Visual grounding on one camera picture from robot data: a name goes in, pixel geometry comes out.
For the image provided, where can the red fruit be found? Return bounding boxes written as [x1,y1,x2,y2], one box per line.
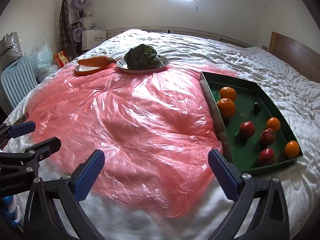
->
[258,148,275,166]

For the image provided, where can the small red apple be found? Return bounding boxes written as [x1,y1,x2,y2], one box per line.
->
[239,121,255,138]

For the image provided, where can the dark red ribbed tomato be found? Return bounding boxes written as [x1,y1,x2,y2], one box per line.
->
[260,128,276,146]

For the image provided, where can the small orange fruit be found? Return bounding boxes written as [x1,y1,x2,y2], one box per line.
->
[285,141,300,159]

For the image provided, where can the smooth orange fruit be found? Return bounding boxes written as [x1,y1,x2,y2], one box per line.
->
[266,117,281,133]

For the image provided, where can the bumpy orange mandarin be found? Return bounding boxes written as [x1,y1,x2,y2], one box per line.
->
[216,98,236,119]

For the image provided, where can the dark purple plum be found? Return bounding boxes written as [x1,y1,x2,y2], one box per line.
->
[253,102,262,114]

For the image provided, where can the round orange mandarin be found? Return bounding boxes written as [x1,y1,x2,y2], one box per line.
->
[219,86,237,102]

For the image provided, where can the blue white gloved hand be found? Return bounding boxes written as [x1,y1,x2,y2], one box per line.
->
[1,195,22,228]

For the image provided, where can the green tray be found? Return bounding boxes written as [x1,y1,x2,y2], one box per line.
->
[200,72,303,176]

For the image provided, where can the light blue suitcase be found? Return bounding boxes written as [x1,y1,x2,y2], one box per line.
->
[1,54,37,109]

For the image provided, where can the clear plastic bag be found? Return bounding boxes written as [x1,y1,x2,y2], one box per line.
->
[31,38,58,83]

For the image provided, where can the grey printed bag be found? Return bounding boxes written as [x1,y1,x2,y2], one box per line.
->
[1,31,23,69]

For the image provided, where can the red yellow box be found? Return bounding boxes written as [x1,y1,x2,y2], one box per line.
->
[53,50,69,69]

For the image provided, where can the pink plastic sheet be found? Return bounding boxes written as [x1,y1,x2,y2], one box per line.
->
[25,63,237,218]

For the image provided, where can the orange rimmed white plate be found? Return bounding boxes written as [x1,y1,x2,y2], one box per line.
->
[74,64,112,76]

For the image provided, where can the plaid scarf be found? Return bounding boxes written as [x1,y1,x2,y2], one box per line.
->
[59,0,78,61]

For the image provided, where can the orange carrot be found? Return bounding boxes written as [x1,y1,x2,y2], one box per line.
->
[77,55,116,67]

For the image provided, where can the small purple fan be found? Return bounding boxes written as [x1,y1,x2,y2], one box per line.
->
[72,28,83,43]

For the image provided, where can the black rimmed white plate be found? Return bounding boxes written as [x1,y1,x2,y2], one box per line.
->
[116,56,170,74]

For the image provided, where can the white paper bag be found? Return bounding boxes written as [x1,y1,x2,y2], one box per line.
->
[81,29,107,51]

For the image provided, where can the green leafy vegetable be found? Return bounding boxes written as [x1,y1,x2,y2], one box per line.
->
[124,44,162,70]

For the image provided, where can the wooden headboard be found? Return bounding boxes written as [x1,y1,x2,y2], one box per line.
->
[262,31,320,83]

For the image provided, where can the upper purple fan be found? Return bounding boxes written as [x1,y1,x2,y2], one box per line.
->
[72,0,87,10]

